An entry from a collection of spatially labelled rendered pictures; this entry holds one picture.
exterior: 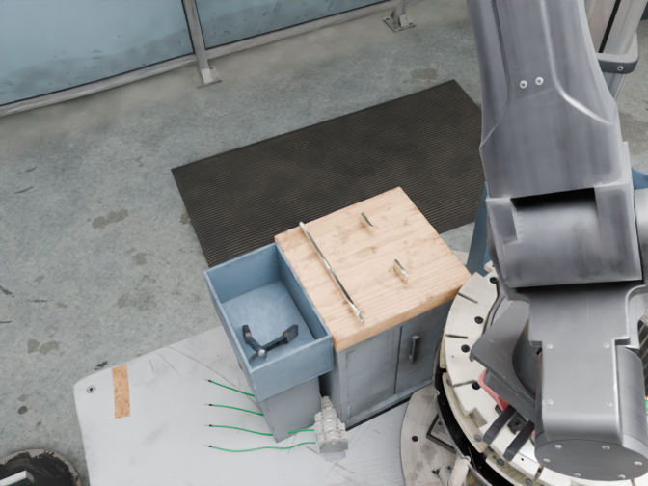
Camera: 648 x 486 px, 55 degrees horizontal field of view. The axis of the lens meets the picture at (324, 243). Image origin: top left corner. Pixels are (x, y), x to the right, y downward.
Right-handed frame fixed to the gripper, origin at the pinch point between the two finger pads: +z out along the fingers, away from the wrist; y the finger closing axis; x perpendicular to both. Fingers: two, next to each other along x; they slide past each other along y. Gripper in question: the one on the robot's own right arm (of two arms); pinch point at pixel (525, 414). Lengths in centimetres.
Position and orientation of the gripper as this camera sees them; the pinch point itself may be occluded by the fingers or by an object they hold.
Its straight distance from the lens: 56.7
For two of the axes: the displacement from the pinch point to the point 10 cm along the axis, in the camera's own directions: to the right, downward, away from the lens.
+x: 7.1, -5.8, 4.1
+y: 7.1, 5.5, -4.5
